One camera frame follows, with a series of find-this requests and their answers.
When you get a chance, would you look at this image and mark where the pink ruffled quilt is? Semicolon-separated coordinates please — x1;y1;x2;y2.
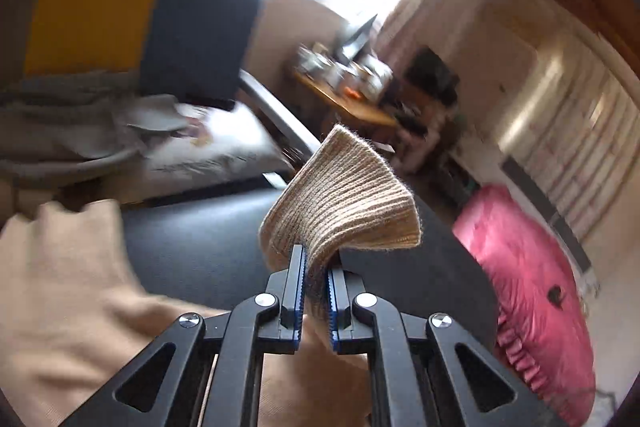
452;184;598;427

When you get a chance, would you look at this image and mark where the grey yellow blue sofa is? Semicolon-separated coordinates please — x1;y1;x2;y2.
0;0;321;208

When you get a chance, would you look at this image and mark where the pink patterned curtain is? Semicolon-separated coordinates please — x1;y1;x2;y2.
375;0;451;72

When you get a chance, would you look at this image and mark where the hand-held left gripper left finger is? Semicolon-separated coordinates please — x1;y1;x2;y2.
60;244;307;427

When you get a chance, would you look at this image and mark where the beige knitted sweater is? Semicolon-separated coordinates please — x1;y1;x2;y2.
0;124;423;427

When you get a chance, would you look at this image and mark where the white printed pillow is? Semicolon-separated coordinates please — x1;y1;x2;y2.
145;102;296;180

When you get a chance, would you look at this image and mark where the grey garment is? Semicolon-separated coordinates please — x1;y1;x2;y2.
0;79;201;178

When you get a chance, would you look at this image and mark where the wooden desk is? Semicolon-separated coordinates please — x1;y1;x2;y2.
290;67;401;142

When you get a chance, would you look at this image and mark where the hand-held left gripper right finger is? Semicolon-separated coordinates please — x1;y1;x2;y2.
326;268;571;427

